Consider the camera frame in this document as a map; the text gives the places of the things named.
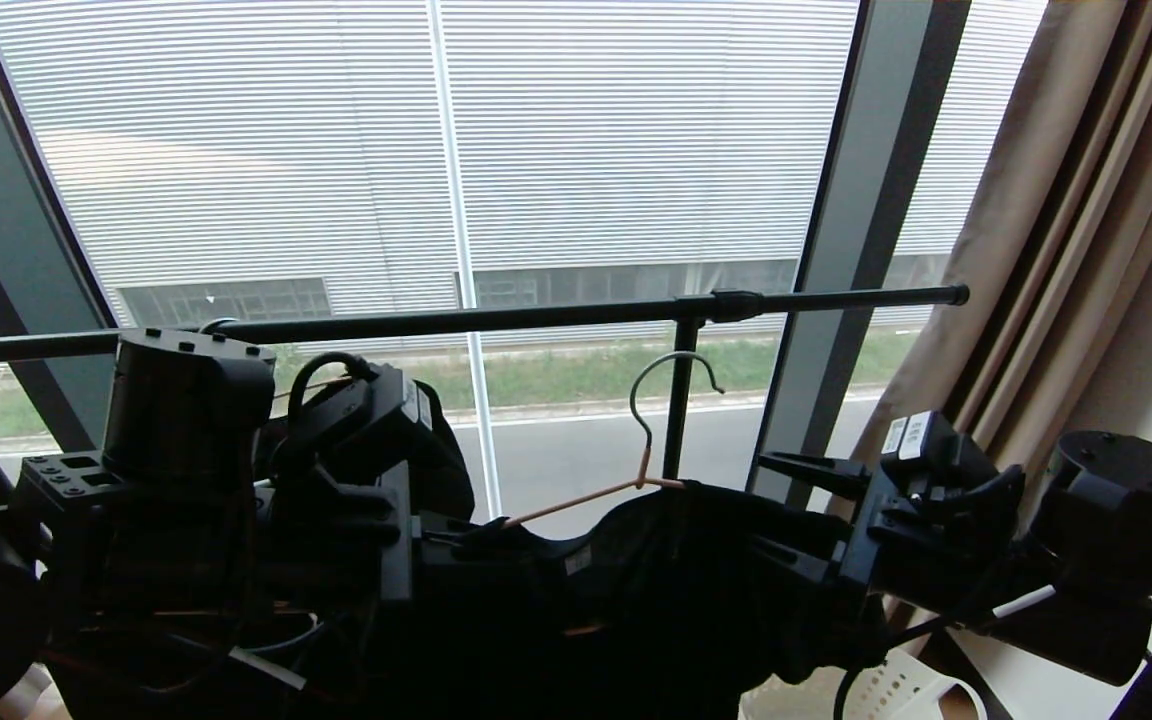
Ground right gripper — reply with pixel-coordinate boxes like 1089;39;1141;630
751;452;1152;686

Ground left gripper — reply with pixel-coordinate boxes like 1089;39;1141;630
256;460;417;606

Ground black shorts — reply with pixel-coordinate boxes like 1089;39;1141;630
256;375;477;521

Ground black garment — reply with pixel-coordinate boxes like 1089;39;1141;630
416;485;887;720

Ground white laundry basket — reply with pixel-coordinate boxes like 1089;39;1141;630
741;650;987;720

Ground black clothes rack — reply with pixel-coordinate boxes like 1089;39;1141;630
0;285;970;506

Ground window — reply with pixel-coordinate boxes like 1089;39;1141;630
0;0;1047;521

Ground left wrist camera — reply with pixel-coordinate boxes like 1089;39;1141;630
276;352;437;491

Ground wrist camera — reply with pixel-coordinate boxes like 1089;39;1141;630
881;410;1027;541
276;352;437;491

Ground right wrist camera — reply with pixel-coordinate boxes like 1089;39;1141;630
881;410;1027;541

